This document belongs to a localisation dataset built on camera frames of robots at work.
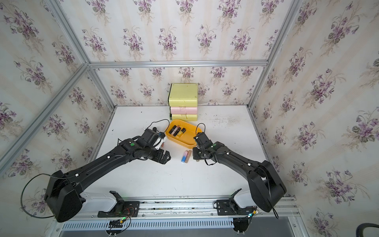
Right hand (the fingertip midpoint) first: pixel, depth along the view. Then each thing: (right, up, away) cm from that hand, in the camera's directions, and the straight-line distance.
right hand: (197, 154), depth 87 cm
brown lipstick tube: (0, -3, -3) cm, 4 cm away
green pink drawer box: (-9, +34, +7) cm, 36 cm away
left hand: (-17, 0, -7) cm, 19 cm away
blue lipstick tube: (-8, -4, +3) cm, 10 cm away
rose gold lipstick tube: (-5, -3, +4) cm, 7 cm away
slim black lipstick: (-14, +12, +17) cm, 25 cm away
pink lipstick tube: (-15, +13, +18) cm, 27 cm away
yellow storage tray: (-6, +8, +7) cm, 12 cm away
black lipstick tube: (-18, +13, +17) cm, 28 cm away
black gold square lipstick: (-11, +11, +15) cm, 22 cm away
